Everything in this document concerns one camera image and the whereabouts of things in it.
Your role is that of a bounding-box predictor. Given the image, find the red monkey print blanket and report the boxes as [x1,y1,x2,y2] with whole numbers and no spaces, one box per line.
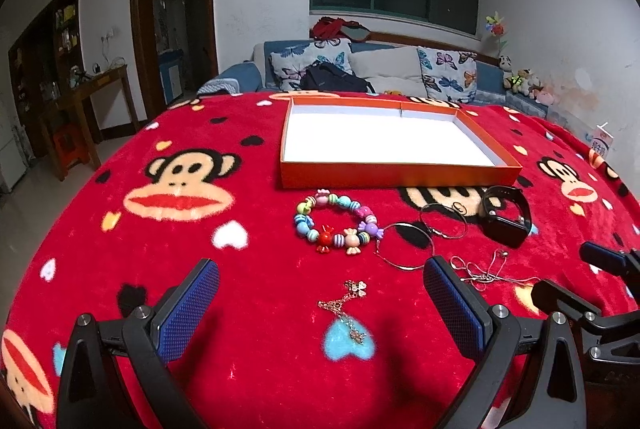
[1,93,639,428]

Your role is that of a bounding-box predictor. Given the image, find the milk tea cup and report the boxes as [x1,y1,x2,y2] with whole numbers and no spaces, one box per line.
[590,121,614,159]

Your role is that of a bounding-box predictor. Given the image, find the wooden side table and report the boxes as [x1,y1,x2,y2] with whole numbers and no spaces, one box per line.
[38,65,141,182]

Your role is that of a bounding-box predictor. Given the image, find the gold butterfly pendant necklace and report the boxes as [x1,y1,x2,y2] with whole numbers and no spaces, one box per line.
[316,278,369,346]

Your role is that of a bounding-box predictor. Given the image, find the white cushion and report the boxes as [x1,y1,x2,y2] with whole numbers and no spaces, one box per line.
[349,46,427,97]

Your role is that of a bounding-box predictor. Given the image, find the left butterfly pillow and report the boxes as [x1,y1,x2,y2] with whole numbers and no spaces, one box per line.
[269,38,354,91]

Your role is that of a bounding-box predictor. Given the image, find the dark wooden shelf cabinet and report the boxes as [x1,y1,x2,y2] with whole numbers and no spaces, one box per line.
[8,0,85,158]

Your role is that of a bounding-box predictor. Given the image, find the red clothes on sofa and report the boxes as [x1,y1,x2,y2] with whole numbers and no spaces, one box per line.
[310,16,371,42]

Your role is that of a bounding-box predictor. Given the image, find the silver chain necklace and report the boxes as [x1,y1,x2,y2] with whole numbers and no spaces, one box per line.
[448,249,542,293]

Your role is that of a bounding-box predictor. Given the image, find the white cabinet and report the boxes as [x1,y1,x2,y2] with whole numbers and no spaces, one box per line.
[0,106,27,193]

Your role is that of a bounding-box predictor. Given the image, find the orange shallow box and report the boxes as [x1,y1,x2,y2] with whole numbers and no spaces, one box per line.
[279,95,522,189]

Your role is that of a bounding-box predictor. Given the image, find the butterfly pillow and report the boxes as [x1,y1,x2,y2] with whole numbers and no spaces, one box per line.
[269,38,354,91]
[416,46,477,104]

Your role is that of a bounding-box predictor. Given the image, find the brown door frame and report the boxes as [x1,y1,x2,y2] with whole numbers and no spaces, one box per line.
[130,0,218,119]

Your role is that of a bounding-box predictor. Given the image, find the plush toys pile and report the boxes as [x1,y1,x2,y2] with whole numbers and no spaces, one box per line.
[499,55,555,106]

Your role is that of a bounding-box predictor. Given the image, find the blue sofa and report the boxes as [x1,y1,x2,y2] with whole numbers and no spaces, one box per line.
[198,39,549,118]

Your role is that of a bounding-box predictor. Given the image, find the large silver hoop earring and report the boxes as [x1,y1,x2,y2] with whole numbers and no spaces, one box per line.
[373,222,435,272]

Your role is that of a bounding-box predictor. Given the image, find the colourful bead bracelet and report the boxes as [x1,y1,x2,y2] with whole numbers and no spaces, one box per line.
[293,188,385,256]

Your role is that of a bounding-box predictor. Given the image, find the black backpack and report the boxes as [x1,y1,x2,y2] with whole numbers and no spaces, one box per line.
[299,62,375,93]

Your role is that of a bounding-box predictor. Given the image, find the right butterfly pillow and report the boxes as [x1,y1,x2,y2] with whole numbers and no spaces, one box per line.
[416,46,477,104]

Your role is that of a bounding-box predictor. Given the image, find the colourful artificial flower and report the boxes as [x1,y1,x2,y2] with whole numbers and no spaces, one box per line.
[485,12,508,56]

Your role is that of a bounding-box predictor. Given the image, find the black smart watch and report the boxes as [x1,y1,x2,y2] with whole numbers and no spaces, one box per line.
[478,185,533,248]

